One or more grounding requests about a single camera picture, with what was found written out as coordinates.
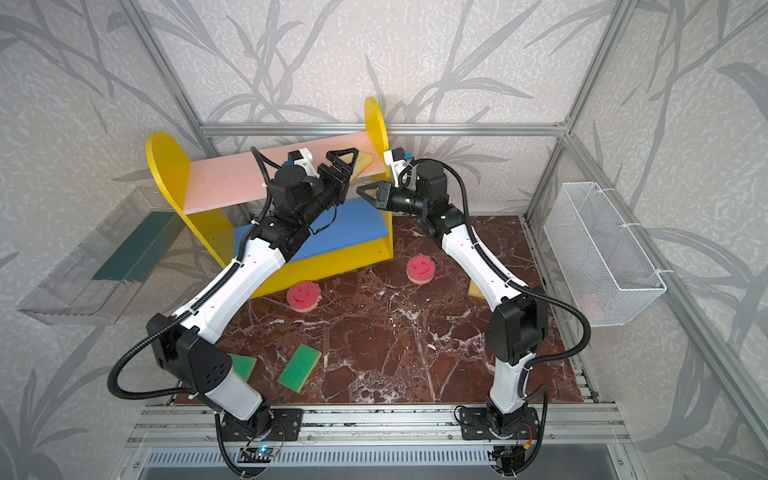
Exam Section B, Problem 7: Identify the pink smiley sponge right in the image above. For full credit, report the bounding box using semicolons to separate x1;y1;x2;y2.
406;254;436;284

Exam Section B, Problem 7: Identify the pink top shelf board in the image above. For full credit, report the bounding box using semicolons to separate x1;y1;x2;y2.
183;132;385;214

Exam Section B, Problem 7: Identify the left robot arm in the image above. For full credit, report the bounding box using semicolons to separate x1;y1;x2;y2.
148;148;360;429

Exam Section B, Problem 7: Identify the aluminium enclosure frame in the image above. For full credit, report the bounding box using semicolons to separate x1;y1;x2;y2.
116;0;768;457

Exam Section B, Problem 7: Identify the yellow shelf unit frame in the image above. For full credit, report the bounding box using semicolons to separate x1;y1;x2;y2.
146;98;394;296

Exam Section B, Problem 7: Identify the green circuit board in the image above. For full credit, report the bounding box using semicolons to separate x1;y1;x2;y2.
238;445;281;465

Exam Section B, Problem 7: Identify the dark green scouring pad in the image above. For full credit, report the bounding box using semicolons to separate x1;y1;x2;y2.
92;211;184;283

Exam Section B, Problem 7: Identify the pink smiley sponge left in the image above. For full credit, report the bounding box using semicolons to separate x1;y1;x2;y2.
286;281;322;313

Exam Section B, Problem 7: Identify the blue lower shelf board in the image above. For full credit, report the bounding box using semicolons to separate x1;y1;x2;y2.
232;197;391;263

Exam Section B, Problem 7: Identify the yellow sponge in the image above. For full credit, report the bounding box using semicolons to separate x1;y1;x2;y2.
350;152;373;181
468;281;485;299

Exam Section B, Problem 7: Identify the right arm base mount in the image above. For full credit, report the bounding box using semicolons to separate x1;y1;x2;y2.
453;405;540;442

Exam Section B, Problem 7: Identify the clear plastic wall tray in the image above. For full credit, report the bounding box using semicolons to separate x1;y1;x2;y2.
18;187;180;326

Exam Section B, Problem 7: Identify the white wire mesh basket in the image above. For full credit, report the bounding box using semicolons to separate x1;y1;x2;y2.
544;182;667;327

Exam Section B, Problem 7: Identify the green sponge under arm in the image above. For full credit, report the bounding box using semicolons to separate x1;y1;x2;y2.
230;354;257;382

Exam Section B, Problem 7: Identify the pink smiley sponge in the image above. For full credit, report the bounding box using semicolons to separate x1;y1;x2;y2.
406;254;436;284
286;281;322;313

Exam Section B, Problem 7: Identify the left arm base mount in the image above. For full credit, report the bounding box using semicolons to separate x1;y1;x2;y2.
220;408;304;442

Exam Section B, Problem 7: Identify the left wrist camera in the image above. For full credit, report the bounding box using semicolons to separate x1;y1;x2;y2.
285;148;318;177

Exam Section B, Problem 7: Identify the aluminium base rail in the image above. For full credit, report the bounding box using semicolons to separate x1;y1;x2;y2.
126;403;631;448

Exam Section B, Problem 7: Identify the pink item in basket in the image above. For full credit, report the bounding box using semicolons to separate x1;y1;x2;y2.
578;293;603;322

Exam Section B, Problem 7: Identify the green sponge centre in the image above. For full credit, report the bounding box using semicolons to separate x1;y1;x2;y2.
277;344;322;393

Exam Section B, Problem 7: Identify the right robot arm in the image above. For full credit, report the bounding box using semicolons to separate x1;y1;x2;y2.
357;159;548;431

